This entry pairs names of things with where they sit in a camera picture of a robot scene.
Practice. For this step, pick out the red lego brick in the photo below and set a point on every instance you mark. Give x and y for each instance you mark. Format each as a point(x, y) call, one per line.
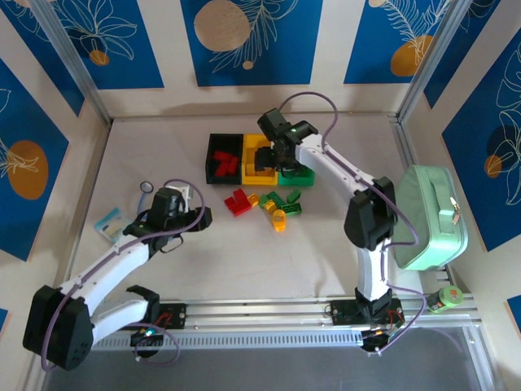
point(232, 165)
point(243, 208)
point(222, 156)
point(219, 168)
point(234, 200)

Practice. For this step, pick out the dark green long lego brick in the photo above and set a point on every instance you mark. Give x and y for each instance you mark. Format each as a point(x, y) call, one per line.
point(291, 209)

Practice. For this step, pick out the rounded orange-yellow lego piece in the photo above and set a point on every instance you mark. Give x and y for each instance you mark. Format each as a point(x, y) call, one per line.
point(278, 220)

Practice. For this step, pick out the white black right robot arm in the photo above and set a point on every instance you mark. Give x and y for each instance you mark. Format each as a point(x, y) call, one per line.
point(370, 273)

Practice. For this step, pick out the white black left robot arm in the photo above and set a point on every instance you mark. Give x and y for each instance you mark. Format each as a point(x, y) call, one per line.
point(118, 260)

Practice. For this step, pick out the yellow plastic bin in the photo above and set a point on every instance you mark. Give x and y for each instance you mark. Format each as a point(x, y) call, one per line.
point(250, 179)

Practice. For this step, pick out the green plastic bin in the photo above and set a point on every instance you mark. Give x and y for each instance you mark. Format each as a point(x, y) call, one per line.
point(303, 181)

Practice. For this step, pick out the small green lego brick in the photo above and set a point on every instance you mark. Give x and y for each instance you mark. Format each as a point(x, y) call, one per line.
point(265, 201)

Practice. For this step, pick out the orange-yellow lego brick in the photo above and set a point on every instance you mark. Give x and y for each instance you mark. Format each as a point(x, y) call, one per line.
point(252, 199)

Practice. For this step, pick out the small yellow lego brick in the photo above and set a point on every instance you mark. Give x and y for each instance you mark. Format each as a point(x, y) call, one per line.
point(270, 207)

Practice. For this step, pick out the black plastic bin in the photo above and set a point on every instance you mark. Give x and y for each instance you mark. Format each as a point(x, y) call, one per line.
point(224, 179)

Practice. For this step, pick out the blue white packet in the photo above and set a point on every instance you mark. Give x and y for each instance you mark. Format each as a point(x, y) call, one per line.
point(110, 225)

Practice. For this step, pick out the left base electronics board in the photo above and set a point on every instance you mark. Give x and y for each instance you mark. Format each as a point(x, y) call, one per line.
point(142, 340)

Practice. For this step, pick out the base electronics board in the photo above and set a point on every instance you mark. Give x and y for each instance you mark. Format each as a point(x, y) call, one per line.
point(142, 340)
point(372, 344)

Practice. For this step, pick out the mint green zipper case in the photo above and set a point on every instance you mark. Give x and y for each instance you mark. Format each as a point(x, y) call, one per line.
point(431, 220)

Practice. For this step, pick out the grey transparent panel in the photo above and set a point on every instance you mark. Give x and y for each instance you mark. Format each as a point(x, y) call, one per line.
point(264, 374)

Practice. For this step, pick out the right base electronics board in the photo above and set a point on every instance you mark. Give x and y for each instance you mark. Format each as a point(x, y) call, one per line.
point(372, 344)

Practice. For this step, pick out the green cylinder with orange label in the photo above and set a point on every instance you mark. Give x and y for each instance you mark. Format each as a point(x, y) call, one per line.
point(449, 295)

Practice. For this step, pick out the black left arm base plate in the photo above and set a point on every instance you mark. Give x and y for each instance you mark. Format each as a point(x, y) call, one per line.
point(177, 315)

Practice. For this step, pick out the aluminium mounting rail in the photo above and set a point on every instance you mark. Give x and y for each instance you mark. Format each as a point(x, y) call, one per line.
point(264, 311)

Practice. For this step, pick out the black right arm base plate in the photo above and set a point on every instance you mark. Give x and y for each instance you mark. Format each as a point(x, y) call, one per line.
point(342, 313)

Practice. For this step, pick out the aluminium frame post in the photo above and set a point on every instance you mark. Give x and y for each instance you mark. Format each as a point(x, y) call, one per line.
point(432, 61)
point(75, 61)

